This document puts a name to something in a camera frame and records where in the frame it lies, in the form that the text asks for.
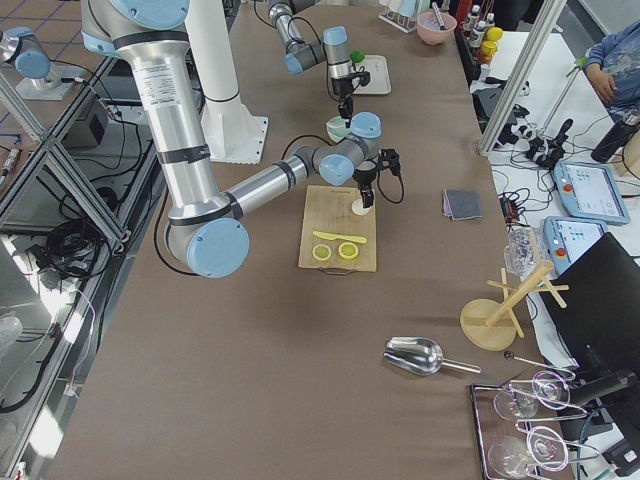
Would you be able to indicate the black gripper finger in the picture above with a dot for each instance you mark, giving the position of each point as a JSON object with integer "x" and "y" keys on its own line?
{"x": 367, "y": 197}
{"x": 345, "y": 108}

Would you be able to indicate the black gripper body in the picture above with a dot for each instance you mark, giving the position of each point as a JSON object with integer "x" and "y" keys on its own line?
{"x": 342, "y": 88}
{"x": 363, "y": 178}

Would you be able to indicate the white steamed bun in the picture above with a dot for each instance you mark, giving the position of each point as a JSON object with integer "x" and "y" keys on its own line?
{"x": 359, "y": 209}

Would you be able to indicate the mint green ceramic bowl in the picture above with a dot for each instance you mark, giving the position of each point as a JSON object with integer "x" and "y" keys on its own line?
{"x": 337, "y": 129}

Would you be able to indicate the pink bowl with ice cubes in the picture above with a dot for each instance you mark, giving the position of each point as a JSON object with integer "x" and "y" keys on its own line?
{"x": 429, "y": 29}

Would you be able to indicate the green lime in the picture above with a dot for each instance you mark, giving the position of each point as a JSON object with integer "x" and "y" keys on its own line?
{"x": 357, "y": 56}

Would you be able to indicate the beige plastic tray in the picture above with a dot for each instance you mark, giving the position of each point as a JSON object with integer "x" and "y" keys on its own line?
{"x": 380, "y": 83}

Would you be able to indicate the wooden cutting board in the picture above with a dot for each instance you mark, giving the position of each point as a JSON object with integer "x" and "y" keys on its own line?
{"x": 337, "y": 232}

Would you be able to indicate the right lemon half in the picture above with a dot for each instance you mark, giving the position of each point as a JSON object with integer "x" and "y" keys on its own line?
{"x": 348, "y": 250}

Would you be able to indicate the lemon half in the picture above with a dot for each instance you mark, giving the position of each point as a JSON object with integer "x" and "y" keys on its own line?
{"x": 321, "y": 252}
{"x": 348, "y": 250}

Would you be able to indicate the yellow plastic knife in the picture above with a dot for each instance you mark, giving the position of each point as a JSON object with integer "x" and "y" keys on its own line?
{"x": 342, "y": 237}

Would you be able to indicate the left lemon half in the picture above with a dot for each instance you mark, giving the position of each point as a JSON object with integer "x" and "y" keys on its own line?
{"x": 321, "y": 252}

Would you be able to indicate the folded grey purple cloth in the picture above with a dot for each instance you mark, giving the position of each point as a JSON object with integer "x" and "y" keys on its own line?
{"x": 461, "y": 204}

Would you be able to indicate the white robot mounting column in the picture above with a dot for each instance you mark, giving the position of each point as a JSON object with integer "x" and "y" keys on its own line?
{"x": 232, "y": 133}

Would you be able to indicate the metal muddler rod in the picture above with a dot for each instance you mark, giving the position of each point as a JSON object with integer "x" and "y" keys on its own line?
{"x": 438, "y": 15}

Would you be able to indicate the yellow lemon toy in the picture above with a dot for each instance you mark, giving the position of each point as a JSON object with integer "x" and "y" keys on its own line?
{"x": 489, "y": 45}

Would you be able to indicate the clear plastic bag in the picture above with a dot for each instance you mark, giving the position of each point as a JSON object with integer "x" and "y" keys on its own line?
{"x": 524, "y": 250}

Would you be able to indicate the metal scoop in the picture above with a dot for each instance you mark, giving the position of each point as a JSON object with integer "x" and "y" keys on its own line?
{"x": 421, "y": 356}

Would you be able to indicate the wooden mug tree stand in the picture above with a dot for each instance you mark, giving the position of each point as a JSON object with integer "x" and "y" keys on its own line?
{"x": 493, "y": 326}

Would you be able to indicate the lower blue teach pendant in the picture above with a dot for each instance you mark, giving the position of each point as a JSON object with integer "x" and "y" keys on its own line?
{"x": 567, "y": 238}

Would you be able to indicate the blue teach pendant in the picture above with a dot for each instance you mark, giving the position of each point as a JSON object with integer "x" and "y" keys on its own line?
{"x": 567, "y": 238}
{"x": 589, "y": 191}

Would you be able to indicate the upper blue teach pendant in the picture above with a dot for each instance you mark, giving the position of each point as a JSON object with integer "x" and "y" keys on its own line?
{"x": 589, "y": 191}

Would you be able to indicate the black water bottle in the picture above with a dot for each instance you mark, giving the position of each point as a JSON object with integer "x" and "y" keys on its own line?
{"x": 617, "y": 136}

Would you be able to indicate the black monitor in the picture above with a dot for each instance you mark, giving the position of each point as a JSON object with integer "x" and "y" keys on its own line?
{"x": 600, "y": 324}

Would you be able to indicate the seated person in blue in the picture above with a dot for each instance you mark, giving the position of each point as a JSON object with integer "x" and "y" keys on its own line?
{"x": 612, "y": 69}

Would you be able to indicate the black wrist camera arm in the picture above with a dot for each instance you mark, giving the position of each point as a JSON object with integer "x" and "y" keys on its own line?
{"x": 389, "y": 159}
{"x": 360, "y": 79}

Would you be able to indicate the aluminium frame post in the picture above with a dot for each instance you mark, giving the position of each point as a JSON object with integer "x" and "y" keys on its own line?
{"x": 527, "y": 58}

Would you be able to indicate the wire wine glass rack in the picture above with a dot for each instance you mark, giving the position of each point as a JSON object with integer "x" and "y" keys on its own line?
{"x": 518, "y": 428}

